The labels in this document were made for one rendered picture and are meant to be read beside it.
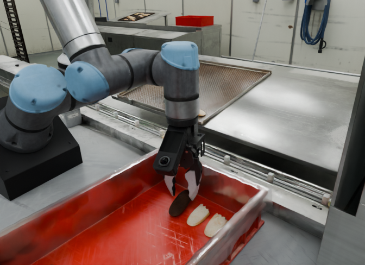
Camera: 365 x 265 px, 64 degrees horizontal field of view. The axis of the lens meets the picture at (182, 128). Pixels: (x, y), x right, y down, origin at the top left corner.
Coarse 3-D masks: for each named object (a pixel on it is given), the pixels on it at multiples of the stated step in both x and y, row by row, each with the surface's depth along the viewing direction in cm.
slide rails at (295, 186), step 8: (96, 104) 135; (112, 112) 125; (120, 120) 117; (128, 120) 117; (152, 128) 109; (160, 136) 103; (208, 152) 92; (216, 152) 92; (216, 160) 87; (232, 160) 87; (248, 168) 82; (256, 168) 82; (256, 176) 79; (264, 176) 79; (272, 184) 75; (288, 184) 75; (296, 184) 75; (304, 192) 72; (312, 192) 72; (312, 200) 69
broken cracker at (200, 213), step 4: (200, 204) 72; (196, 208) 71; (200, 208) 70; (204, 208) 70; (192, 212) 69; (196, 212) 69; (200, 212) 69; (204, 212) 69; (208, 212) 69; (192, 216) 68; (196, 216) 68; (200, 216) 68; (204, 216) 68; (188, 220) 67; (192, 220) 67; (196, 220) 66; (200, 220) 67; (188, 224) 66; (192, 224) 66; (196, 224) 66
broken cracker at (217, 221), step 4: (216, 216) 67; (220, 216) 67; (212, 220) 66; (216, 220) 66; (220, 220) 66; (224, 220) 66; (208, 224) 65; (212, 224) 65; (216, 224) 65; (220, 224) 65; (224, 224) 66; (208, 228) 64; (212, 228) 64; (216, 228) 64; (220, 228) 64; (204, 232) 64; (208, 232) 63; (212, 232) 63; (208, 236) 63
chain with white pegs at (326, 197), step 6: (96, 108) 129; (114, 114) 120; (138, 126) 112; (162, 132) 102; (228, 156) 85; (228, 162) 85; (252, 174) 81; (270, 174) 76; (270, 180) 76; (324, 198) 67; (324, 204) 68
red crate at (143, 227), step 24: (144, 192) 78; (168, 192) 78; (120, 216) 70; (144, 216) 69; (168, 216) 69; (72, 240) 63; (96, 240) 63; (120, 240) 63; (144, 240) 63; (168, 240) 62; (192, 240) 62; (240, 240) 59; (48, 264) 58; (72, 264) 57; (96, 264) 57; (120, 264) 57; (144, 264) 57; (168, 264) 57
